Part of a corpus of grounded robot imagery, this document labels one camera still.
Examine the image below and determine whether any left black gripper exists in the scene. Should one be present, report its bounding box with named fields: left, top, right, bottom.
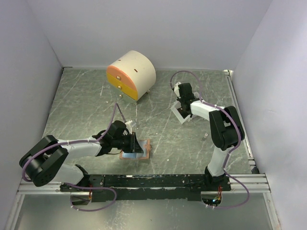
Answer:
left=112, top=131, right=144, bottom=153

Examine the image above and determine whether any pink leather card holder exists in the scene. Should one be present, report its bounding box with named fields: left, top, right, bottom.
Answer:
left=119, top=139, right=151, bottom=160

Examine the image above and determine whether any white plastic card bin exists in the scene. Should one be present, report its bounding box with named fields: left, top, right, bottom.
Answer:
left=171, top=92, right=199, bottom=124

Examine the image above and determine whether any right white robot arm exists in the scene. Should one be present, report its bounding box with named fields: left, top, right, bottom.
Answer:
left=174, top=82, right=245, bottom=191

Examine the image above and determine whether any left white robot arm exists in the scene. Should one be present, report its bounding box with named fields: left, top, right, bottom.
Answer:
left=19, top=120, right=150, bottom=191

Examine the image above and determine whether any cream round drawer cabinet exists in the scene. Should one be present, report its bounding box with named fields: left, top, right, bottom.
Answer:
left=106, top=50, right=156, bottom=104

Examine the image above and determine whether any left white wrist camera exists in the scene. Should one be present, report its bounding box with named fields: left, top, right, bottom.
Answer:
left=125, top=120, right=137, bottom=133

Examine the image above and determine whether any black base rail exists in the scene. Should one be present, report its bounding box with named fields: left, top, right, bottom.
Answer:
left=60, top=174, right=231, bottom=202

